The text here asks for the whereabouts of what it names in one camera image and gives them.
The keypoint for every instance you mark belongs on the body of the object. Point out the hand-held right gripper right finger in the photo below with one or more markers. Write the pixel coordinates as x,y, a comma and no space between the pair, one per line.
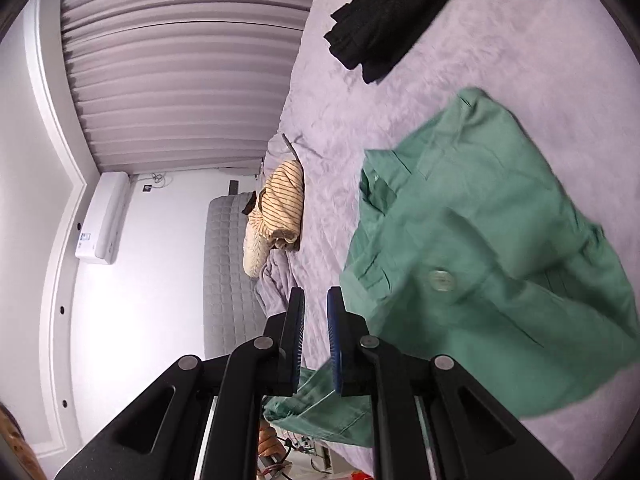
334,335

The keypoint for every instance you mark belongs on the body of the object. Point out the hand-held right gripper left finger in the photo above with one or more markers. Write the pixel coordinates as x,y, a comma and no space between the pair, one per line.
299,320

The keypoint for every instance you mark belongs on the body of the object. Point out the green work jacket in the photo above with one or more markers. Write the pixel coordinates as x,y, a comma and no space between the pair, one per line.
475,260

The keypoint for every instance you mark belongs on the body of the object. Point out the person's left hand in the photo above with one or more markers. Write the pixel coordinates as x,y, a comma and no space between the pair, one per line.
270,445

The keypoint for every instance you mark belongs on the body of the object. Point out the grey quilted headboard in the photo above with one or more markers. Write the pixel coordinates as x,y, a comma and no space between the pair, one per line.
230,285

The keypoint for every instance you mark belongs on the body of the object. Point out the cream knitted garment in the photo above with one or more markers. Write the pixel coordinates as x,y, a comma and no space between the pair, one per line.
255,255

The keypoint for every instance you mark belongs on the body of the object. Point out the beige striped garment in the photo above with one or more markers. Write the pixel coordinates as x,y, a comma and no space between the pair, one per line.
285,200

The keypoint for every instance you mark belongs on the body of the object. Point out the white air conditioner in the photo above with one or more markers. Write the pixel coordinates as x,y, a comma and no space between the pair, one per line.
102,220

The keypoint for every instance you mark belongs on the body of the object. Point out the grey pleated curtain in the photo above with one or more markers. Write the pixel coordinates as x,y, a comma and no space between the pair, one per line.
175,85

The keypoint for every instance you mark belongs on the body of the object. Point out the brown patterned cloth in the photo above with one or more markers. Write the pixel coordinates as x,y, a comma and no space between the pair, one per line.
17,447

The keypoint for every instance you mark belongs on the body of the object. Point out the black folded garment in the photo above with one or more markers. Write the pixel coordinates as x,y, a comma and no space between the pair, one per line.
390,20

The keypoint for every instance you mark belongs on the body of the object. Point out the lilac plush blanket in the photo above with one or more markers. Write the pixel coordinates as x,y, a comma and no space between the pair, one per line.
525,35

